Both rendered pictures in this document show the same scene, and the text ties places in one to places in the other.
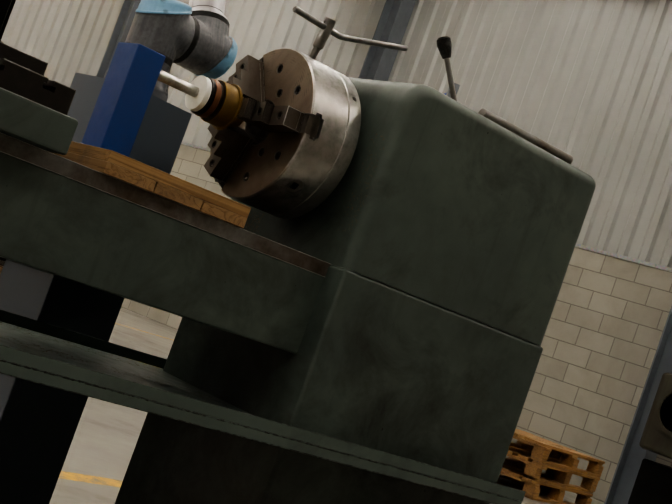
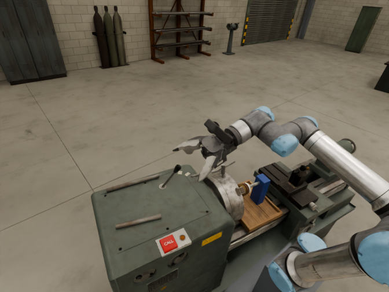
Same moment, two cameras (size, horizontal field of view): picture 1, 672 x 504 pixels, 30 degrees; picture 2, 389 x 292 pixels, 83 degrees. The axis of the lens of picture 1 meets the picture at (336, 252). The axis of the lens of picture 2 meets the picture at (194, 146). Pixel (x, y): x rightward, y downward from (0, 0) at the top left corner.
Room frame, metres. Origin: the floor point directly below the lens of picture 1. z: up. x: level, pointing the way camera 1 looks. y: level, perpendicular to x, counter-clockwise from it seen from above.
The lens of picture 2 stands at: (3.40, 0.12, 2.13)
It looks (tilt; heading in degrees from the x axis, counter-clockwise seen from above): 36 degrees down; 187
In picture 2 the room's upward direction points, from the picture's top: 4 degrees clockwise
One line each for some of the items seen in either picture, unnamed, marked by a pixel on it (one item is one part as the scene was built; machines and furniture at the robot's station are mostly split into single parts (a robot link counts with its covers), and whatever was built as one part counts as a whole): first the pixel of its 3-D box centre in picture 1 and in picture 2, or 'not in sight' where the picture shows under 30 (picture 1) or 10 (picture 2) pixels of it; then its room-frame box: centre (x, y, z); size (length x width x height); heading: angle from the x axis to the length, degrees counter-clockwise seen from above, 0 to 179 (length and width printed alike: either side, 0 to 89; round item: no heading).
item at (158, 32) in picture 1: (161, 26); (308, 252); (2.84, 0.55, 1.27); 0.13 x 0.12 x 0.14; 135
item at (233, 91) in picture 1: (220, 104); (240, 190); (2.37, 0.30, 1.08); 0.09 x 0.09 x 0.09; 38
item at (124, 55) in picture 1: (120, 106); (259, 189); (2.25, 0.45, 1.00); 0.08 x 0.06 x 0.23; 38
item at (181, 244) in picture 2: not in sight; (173, 244); (2.90, -0.01, 1.23); 0.13 x 0.08 x 0.06; 128
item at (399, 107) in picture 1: (409, 204); (162, 228); (2.73, -0.12, 1.06); 0.59 x 0.48 x 0.39; 128
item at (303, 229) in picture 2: not in sight; (303, 221); (2.24, 0.84, 0.73); 0.27 x 0.12 x 0.27; 128
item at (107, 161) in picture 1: (131, 178); (249, 203); (2.29, 0.40, 0.89); 0.36 x 0.30 x 0.04; 38
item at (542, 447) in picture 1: (526, 462); not in sight; (10.45, -2.07, 0.22); 1.25 x 0.86 x 0.44; 143
